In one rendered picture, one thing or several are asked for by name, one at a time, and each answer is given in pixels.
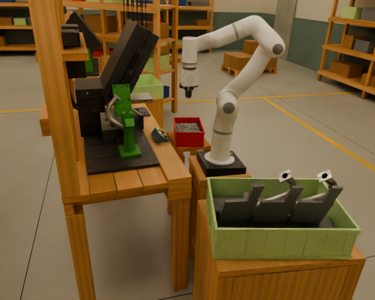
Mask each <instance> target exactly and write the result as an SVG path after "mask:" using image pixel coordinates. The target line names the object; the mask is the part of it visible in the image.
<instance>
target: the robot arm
mask: <svg viewBox="0 0 375 300"><path fill-rule="evenodd" d="M246 36H252V37H253V38H254V39H255V40H256V41H257V42H258V44H259V45H258V47H257V49H256V50H255V52H254V54H253V56H252V57H251V59H250V60H249V62H248V63H247V65H246V66H245V67H244V68H243V70H242V71H241V72H240V73H239V74H238V75H237V76H236V77H235V78H234V79H233V80H232V81H231V82H230V83H229V84H228V85H226V86H225V87H224V88H223V89H222V90H221V91H220V92H219V93H218V95H217V97H216V104H217V113H216V117H215V120H214V127H213V133H212V142H211V152H207V153H206V154H205V155H204V158H205V160H206V161H208V162H209V163H211V164H215V165H230V164H233V163H234V160H235V159H234V157H233V156H232V152H230V147H231V142H232V134H233V127H234V123H235V121H236V118H237V115H238V109H239V104H238V99H239V97H240V96H241V95H242V94H243V93H244V92H245V91H246V90H248V89H249V88H250V87H251V86H252V85H253V84H254V83H255V82H256V80H257V79H258V78H259V77H260V75H261V74H262V73H263V71H264V69H265V68H266V66H267V64H268V62H269V60H270V59H271V57H272V58H278V57H280V56H282V55H283V53H284V51H285V43H284V41H283V40H282V38H281V37H280V36H279V35H278V34H277V33H276V32H275V31H274V30H273V29H272V28H271V27H270V26H269V25H268V24H267V23H266V22H265V20H263V19H262V18H261V17H260V16H257V15H252V16H249V17H246V18H244V19H241V20H239V21H237V22H235V23H232V24H230V25H228V26H225V27H223V28H220V29H218V30H216V31H214V32H211V33H207V34H204V35H201V36H198V37H192V36H186V37H183V38H182V66H183V68H182V69H181V72H180V85H179V88H182V89H184V90H185V97H187V98H191V96H192V91H193V89H194V88H197V87H198V69H197V68H196V67H197V53H198V52H200V51H203V50H206V49H211V48H219V47H221V46H224V45H227V44H229V43H232V42H234V41H236V40H239V39H241V38H244V37H246ZM188 87H189V90H188Z"/></svg>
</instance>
